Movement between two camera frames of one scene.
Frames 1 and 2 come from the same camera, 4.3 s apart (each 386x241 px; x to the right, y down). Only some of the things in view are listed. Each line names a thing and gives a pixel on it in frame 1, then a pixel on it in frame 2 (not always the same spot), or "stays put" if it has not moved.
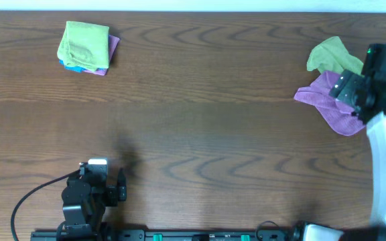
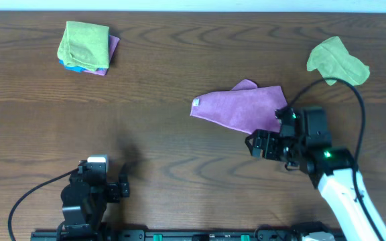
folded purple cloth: [113, 43] stays put
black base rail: [121, 235] stays put
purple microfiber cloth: [338, 115] -> [247, 108]
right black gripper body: [345, 89] -> [268, 144]
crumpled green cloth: [330, 55] stays put
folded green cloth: [85, 45] stays put
